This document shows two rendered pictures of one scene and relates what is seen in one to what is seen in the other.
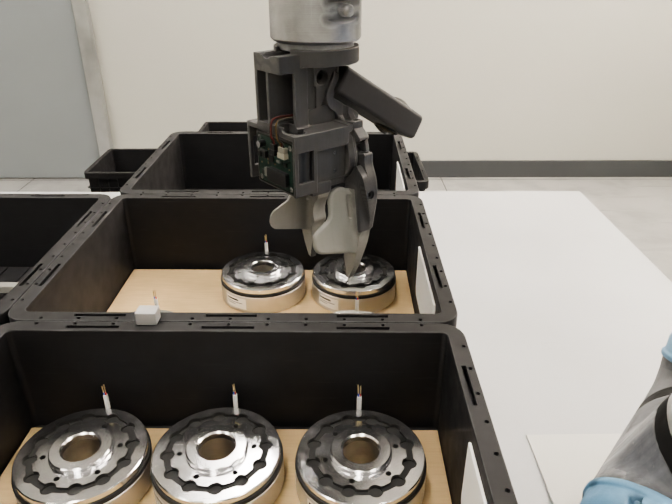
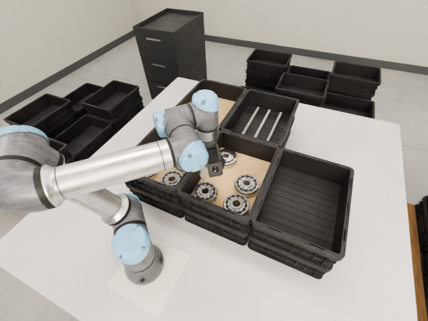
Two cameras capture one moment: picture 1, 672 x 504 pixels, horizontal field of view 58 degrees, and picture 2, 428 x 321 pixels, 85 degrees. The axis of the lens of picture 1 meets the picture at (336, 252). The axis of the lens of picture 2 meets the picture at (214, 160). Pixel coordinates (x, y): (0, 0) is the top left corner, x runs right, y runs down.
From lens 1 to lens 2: 105 cm
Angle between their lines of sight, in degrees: 86
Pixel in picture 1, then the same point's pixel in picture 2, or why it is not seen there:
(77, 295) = (239, 144)
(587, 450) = (177, 266)
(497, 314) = (249, 292)
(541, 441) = (186, 256)
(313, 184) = not seen: hidden behind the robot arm
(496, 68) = not seen: outside the picture
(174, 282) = (260, 169)
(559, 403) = (196, 274)
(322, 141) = not seen: hidden behind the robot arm
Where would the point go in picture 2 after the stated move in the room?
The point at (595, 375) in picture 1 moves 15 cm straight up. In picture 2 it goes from (200, 300) to (197, 288)
